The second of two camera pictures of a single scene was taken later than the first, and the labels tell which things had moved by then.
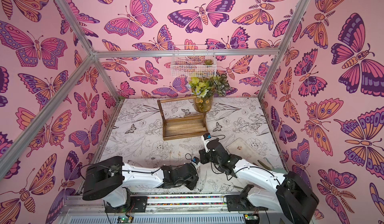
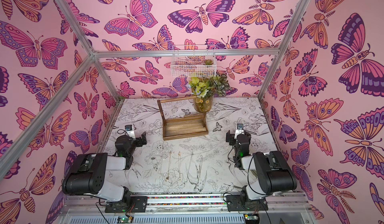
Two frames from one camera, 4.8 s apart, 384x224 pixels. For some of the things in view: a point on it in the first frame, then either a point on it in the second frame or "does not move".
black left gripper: [195, 180] → [144, 142]
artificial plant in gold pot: [204, 88] does not move
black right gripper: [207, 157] → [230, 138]
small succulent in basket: [208, 62] does not move
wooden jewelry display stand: [187, 126] does not move
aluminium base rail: [166, 208] does not move
